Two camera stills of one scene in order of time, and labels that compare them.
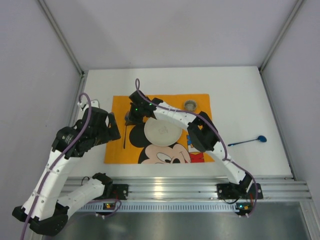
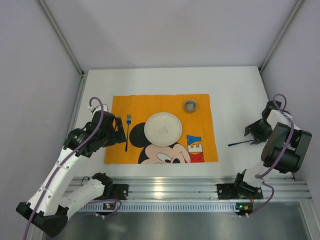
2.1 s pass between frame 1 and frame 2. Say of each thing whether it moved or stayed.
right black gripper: moved
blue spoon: stayed
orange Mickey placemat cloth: stayed
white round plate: stayed
